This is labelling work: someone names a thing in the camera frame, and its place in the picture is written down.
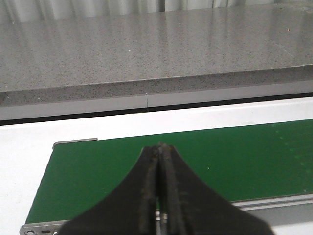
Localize white pleated curtain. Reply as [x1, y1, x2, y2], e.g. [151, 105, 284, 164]
[0, 0, 313, 22]

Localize grey stone counter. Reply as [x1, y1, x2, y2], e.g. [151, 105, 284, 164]
[0, 0, 313, 121]

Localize green conveyor belt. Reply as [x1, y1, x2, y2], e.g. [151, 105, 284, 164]
[26, 120, 313, 224]

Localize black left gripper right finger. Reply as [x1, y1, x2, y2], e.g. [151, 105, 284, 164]
[158, 143, 273, 235]

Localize aluminium conveyor frame rail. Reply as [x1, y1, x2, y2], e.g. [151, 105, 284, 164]
[20, 135, 313, 235]

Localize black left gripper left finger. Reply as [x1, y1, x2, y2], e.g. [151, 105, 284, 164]
[59, 146, 158, 235]

